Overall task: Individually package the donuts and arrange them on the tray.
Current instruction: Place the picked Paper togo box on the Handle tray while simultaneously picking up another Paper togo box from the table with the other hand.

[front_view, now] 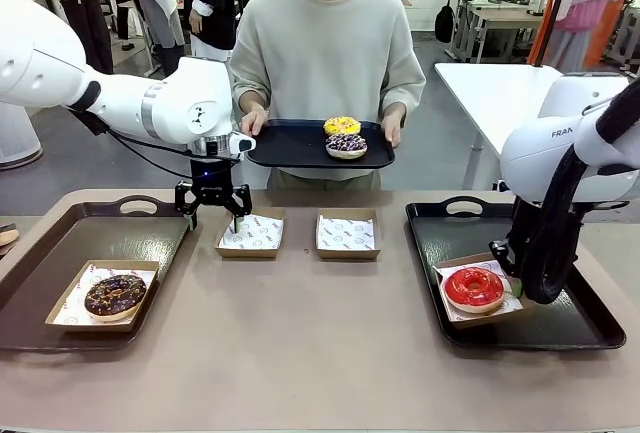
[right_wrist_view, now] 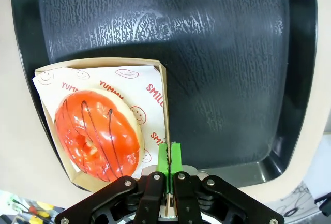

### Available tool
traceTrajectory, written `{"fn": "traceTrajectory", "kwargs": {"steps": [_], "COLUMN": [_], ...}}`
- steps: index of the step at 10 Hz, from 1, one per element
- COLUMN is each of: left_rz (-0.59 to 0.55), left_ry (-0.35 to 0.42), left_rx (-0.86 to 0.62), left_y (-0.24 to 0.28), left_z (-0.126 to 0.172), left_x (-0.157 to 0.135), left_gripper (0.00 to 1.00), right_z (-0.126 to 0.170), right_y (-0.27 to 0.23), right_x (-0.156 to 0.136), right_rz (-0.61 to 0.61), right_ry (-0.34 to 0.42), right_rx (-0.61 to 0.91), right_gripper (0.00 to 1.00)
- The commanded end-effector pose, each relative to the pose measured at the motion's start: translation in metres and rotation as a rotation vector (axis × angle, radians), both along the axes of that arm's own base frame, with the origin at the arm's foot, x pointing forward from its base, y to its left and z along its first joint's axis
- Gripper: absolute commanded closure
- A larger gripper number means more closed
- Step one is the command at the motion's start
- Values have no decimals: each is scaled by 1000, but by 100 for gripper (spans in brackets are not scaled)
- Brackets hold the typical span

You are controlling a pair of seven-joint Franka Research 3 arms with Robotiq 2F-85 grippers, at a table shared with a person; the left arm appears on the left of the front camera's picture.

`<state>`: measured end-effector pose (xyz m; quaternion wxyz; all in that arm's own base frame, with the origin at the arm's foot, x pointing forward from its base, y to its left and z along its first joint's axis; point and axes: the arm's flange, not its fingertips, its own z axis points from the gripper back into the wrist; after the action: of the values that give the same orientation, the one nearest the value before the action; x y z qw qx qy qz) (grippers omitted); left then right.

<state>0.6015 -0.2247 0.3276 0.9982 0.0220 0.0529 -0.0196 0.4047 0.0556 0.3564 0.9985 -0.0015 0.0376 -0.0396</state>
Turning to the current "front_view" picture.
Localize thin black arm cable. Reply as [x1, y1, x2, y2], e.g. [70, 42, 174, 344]
[67, 107, 206, 159]

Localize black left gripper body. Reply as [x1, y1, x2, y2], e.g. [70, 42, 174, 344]
[189, 158, 237, 207]

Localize yellow sprinkled donut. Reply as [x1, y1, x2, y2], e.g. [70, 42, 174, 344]
[323, 116, 362, 137]

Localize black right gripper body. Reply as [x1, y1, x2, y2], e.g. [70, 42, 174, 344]
[508, 197, 545, 259]

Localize person's right forearm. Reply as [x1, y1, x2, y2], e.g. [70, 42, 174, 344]
[229, 65, 271, 117]

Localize person's left forearm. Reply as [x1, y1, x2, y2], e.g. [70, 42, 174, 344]
[379, 65, 427, 119]

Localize large white table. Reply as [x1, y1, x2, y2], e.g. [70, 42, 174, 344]
[433, 62, 631, 192]

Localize purple white sprinkled donut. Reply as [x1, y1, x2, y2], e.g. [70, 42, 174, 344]
[325, 133, 368, 161]

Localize black tray with handles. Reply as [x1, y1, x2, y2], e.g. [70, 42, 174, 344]
[404, 196, 628, 352]

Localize black slanted stand pole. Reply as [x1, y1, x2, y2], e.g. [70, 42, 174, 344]
[533, 0, 576, 69]

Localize background desk with robot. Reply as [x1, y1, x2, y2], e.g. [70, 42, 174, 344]
[447, 0, 551, 64]

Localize red glazed donut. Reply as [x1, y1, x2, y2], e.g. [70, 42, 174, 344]
[443, 267, 505, 317]

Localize person's left hand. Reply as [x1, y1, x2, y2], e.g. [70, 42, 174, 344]
[380, 111, 403, 149]

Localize brown cardboard donut box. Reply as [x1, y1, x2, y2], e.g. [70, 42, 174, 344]
[315, 207, 383, 261]
[44, 259, 161, 333]
[430, 251, 535, 330]
[214, 206, 287, 260]

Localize small black serving tray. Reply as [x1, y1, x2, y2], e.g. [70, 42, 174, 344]
[245, 119, 396, 170]

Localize mannequin pink top orange coat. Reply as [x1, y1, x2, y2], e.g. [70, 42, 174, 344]
[529, 0, 640, 72]

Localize chocolate sprinkled donut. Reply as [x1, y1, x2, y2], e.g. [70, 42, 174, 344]
[84, 274, 148, 323]

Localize thick black arm hose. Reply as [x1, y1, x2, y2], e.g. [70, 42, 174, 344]
[519, 80, 640, 305]

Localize mannequin white shirt dark trousers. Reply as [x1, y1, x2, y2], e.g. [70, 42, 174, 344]
[122, 0, 186, 77]

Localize tan flat object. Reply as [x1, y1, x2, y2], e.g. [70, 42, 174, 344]
[0, 222, 21, 249]

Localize person's right hand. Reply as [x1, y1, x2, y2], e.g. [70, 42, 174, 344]
[239, 109, 271, 138]

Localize person in light sweater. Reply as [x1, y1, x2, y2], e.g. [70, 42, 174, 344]
[228, 0, 427, 190]

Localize dark brown tray with handles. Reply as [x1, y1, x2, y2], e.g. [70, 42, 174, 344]
[0, 195, 199, 353]

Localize mannequin black vest beige trousers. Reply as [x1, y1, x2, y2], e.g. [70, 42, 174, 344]
[182, 0, 242, 62]

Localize black backpack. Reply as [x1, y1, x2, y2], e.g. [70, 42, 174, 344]
[434, 2, 456, 45]

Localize white round pedestal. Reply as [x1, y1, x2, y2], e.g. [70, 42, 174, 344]
[0, 101, 44, 170]

